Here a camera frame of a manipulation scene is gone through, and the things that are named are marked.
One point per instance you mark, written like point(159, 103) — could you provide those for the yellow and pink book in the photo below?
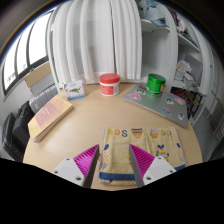
point(48, 116)

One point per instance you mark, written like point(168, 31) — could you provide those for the grey radiator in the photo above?
point(42, 96)

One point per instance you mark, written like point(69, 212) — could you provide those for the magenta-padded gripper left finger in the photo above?
point(80, 165)

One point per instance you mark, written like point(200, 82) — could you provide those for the cardboard box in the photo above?
point(38, 76)

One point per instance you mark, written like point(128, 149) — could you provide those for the green round tin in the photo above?
point(155, 84)

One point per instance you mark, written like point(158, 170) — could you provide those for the dark-framed window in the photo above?
point(25, 50)

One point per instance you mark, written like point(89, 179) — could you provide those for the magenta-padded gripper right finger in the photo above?
point(147, 166)

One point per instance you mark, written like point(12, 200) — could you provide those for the white shelf unit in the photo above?
point(176, 50)

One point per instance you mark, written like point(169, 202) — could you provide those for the white curtain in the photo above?
point(100, 40)

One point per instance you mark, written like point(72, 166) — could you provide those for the white jar with red lid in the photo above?
point(109, 84)

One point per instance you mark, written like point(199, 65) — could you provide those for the black bag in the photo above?
point(15, 130)

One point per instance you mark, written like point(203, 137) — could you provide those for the small white printed box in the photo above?
point(74, 89)

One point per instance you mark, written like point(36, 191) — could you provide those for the yellow printed towel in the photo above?
point(118, 156)

